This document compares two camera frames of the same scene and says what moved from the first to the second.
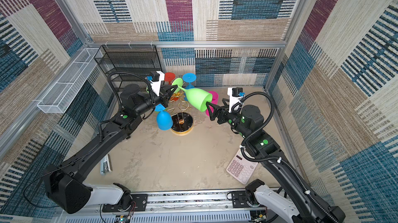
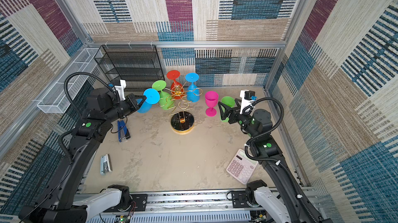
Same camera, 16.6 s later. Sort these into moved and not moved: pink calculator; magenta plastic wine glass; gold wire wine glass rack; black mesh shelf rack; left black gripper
Moved: left black gripper
Not moved: black mesh shelf rack; magenta plastic wine glass; pink calculator; gold wire wine glass rack
